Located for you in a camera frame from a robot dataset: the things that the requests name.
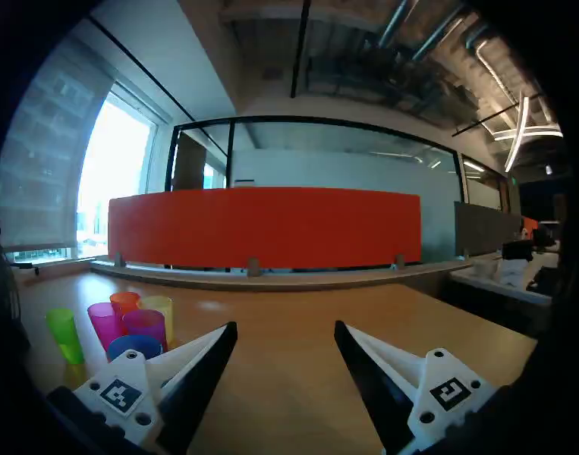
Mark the yellow plastic cup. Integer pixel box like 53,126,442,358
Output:
137,296,175,346

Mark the grey desk screen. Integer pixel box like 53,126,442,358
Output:
454,201,525,259

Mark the pink plastic cup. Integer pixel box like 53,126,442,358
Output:
87,303,123,362

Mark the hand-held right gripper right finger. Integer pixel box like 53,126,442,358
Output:
334,320,497,455

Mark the orange plastic cup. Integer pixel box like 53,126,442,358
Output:
109,291,142,318

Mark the red desk screen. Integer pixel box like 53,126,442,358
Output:
90,187,470,291

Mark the blue plastic cup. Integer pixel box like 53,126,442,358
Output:
106,334,163,364

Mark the green plastic cup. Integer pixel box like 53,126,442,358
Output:
45,308,86,366

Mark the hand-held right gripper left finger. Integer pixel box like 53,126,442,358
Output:
72,321,238,453

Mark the purple plastic cup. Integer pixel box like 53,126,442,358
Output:
122,309,168,352

